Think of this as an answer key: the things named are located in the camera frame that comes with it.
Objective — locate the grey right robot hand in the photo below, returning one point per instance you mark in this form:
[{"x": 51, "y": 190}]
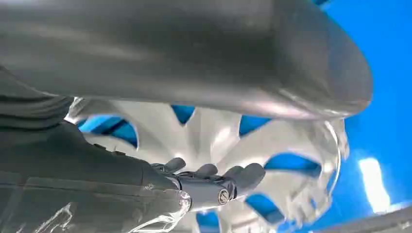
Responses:
[{"x": 193, "y": 48}]

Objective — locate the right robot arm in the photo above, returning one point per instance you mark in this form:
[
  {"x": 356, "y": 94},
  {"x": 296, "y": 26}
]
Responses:
[{"x": 29, "y": 103}]

